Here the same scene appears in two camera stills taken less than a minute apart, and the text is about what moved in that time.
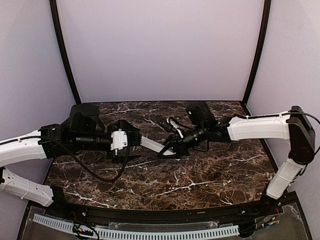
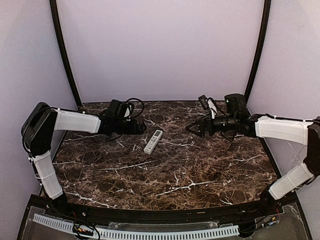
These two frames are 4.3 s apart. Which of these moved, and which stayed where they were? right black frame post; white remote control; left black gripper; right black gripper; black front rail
Moved: white remote control; left black gripper; right black gripper
Stayed: black front rail; right black frame post
